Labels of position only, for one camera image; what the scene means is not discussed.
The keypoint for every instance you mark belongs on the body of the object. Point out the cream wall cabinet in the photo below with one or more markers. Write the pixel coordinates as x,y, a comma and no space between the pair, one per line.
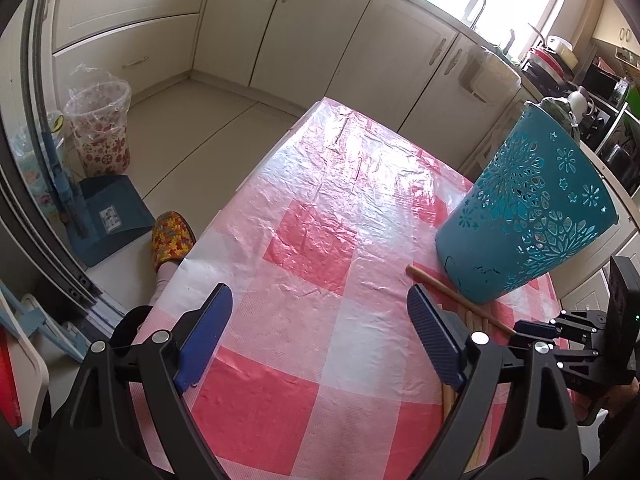
617,25

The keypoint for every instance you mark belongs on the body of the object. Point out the wooden chopstick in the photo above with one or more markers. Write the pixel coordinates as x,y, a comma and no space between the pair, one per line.
484,324
430,280
449,402

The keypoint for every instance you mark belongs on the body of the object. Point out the black microwave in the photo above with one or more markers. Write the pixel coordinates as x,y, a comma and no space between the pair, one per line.
602,82

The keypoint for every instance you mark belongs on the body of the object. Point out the white bag on cabinet door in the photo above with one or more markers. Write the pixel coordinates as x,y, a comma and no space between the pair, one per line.
492,77

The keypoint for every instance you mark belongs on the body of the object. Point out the teal perforated plastic basket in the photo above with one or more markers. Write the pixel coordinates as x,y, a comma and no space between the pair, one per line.
525,210

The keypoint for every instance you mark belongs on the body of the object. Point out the blue dustpan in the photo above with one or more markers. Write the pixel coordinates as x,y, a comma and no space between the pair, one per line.
115,215

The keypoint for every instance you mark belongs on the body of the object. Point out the floral trash bin with liner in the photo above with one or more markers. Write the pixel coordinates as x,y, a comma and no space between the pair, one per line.
100,125

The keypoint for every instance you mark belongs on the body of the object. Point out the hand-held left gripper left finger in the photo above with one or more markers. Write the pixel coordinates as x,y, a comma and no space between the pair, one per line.
205,340

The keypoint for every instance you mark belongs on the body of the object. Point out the green patterned cloth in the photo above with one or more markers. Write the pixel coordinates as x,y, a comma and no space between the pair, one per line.
557,110

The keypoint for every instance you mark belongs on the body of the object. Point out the dark sliding door frame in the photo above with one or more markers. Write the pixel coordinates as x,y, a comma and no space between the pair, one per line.
30,220

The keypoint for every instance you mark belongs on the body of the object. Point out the red white checkered tablecloth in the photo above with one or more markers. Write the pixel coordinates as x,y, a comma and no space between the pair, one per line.
310,210

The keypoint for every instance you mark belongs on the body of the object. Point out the person's leg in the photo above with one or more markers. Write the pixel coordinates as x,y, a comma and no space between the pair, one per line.
165,277

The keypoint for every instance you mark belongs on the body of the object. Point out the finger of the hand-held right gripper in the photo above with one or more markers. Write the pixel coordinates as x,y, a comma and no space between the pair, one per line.
535,329
582,362

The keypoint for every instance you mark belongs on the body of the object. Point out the person's right hand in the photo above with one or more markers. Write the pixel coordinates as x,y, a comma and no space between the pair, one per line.
625,397

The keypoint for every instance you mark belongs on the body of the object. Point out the metal sink faucet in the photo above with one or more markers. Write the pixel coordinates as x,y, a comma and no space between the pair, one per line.
479,5

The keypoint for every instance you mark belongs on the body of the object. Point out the floral slipper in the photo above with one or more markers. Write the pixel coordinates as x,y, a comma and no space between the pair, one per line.
172,237

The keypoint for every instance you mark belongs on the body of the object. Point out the light blue folding stool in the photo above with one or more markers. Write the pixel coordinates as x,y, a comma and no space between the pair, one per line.
40,320

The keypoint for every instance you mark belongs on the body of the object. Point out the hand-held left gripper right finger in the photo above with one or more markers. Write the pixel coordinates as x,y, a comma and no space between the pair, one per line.
435,340

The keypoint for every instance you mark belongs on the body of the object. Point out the dish rack with dishes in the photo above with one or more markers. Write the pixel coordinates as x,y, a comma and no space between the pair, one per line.
547,57

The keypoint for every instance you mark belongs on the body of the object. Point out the white bottle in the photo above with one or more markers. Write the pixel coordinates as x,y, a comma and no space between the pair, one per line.
579,102

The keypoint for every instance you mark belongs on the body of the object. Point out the cream cabinet door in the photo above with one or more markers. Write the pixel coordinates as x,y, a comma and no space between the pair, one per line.
230,20
310,40
440,120
400,60

